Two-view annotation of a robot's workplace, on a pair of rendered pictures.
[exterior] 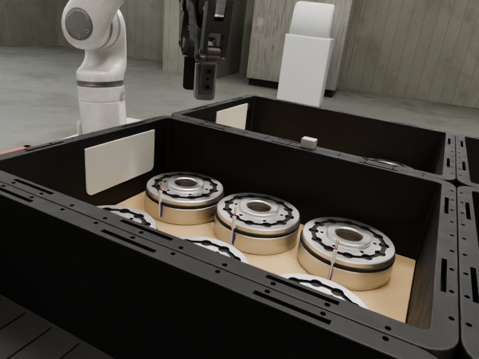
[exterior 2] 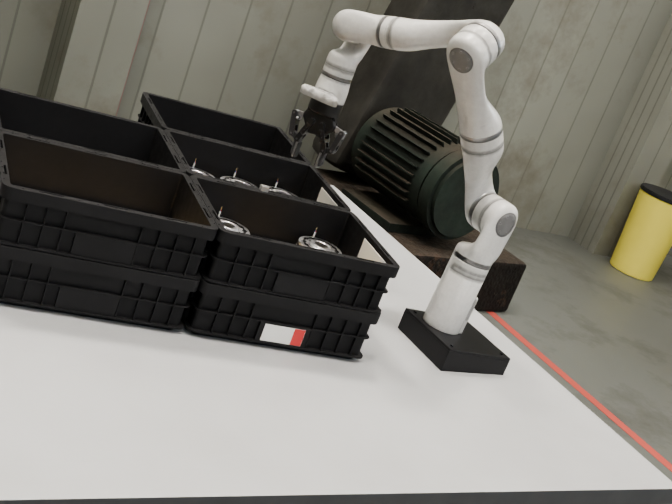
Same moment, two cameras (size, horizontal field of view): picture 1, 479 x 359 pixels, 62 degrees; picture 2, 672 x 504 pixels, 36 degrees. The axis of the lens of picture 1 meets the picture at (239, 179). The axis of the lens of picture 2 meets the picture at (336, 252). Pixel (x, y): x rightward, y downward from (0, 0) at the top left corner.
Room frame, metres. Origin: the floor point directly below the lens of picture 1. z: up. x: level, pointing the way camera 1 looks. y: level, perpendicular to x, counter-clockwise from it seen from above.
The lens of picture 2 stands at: (1.99, -1.66, 1.58)
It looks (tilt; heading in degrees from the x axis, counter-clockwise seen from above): 18 degrees down; 128
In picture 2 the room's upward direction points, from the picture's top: 21 degrees clockwise
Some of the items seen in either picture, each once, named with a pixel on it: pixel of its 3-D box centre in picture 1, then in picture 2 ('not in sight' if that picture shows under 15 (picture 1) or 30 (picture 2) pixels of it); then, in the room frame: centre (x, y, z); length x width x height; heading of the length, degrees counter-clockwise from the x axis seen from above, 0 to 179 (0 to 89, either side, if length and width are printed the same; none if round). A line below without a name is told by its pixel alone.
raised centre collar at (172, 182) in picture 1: (185, 184); not in sight; (0.49, 0.07, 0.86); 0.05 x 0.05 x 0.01
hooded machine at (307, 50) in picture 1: (307, 56); not in sight; (5.96, -0.77, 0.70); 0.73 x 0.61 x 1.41; 166
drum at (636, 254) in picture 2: not in sight; (649, 233); (-0.64, 4.66, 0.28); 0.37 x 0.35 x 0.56; 74
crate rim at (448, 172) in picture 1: (320, 131); (291, 225); (0.64, -0.12, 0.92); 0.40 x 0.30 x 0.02; 65
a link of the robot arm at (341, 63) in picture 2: not in sight; (350, 45); (0.46, 0.07, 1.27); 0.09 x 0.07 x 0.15; 95
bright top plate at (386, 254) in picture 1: (347, 240); not in sight; (0.39, -0.13, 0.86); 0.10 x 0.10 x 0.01
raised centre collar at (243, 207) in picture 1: (258, 208); not in sight; (0.44, -0.03, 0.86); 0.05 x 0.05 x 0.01
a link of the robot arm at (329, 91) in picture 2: not in sight; (329, 86); (0.46, 0.04, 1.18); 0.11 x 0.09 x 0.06; 111
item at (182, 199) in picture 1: (185, 187); not in sight; (0.49, 0.07, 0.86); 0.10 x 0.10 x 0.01
